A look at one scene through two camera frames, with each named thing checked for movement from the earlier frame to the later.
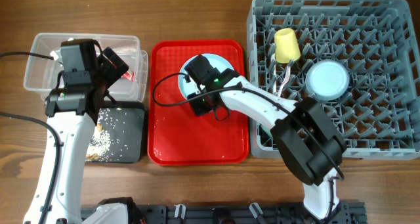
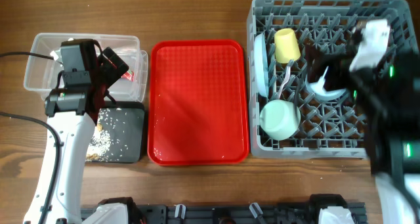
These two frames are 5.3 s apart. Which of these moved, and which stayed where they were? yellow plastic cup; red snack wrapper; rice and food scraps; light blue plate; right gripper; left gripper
Moved: right gripper; light blue plate
Stayed: left gripper; red snack wrapper; rice and food scraps; yellow plastic cup
